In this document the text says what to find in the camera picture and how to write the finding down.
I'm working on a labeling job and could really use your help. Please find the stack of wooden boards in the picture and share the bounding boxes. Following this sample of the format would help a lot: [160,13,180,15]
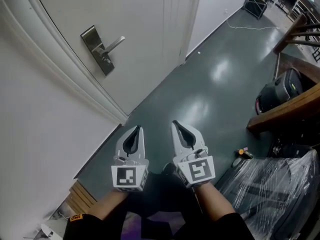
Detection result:
[67,179,99,214]

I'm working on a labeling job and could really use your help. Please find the person's right forearm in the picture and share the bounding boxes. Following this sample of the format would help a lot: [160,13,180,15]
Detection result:
[193,181,236,223]

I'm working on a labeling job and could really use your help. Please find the plastic-wrapped black chair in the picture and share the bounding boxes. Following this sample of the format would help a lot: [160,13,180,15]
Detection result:
[214,143,320,240]

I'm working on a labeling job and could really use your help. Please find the person's black left sleeve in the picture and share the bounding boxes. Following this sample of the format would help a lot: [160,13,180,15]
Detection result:
[62,213,127,240]

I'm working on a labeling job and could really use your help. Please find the white door frame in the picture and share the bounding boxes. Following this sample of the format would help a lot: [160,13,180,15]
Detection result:
[0,0,129,125]

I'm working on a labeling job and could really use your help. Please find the black metal frame rack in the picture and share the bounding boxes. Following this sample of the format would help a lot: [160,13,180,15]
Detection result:
[243,0,269,21]

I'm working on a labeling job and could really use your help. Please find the dark wooden chair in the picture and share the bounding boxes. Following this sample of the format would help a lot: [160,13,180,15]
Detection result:
[272,13,320,63]

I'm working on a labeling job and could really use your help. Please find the white plastic object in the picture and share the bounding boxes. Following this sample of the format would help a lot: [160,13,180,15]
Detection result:
[39,223,55,239]

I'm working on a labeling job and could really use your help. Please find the person's black sleeve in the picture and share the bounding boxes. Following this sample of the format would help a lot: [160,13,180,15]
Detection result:
[181,211,254,240]
[62,213,127,240]

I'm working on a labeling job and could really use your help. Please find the black wheeled case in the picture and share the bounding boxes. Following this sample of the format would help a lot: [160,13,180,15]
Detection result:
[255,67,305,116]

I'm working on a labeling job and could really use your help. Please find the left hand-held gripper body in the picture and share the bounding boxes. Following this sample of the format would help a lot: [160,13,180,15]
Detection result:
[110,154,150,193]

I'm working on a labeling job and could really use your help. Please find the person's black right sleeve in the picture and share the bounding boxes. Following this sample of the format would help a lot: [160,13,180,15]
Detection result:
[181,211,254,240]

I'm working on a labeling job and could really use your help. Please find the white door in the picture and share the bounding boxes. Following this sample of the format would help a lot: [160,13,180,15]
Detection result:
[31,0,204,116]

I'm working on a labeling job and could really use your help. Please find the person's legs in black trousers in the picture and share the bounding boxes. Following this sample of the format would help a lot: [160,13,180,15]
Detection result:
[124,162,200,240]

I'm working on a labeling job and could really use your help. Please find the white slatted rack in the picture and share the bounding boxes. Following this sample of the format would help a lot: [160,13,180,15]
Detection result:
[290,0,309,18]

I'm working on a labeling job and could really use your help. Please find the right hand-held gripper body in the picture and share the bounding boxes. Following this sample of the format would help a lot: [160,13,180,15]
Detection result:
[172,147,217,189]

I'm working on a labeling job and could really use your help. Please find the silver metal door lock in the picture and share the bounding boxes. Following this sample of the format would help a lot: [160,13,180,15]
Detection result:
[80,25,126,77]

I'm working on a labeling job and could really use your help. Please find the white cable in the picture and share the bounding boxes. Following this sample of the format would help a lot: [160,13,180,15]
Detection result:
[225,18,281,31]

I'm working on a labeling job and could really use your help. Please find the person's left forearm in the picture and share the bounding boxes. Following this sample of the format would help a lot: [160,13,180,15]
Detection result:
[86,189,130,220]

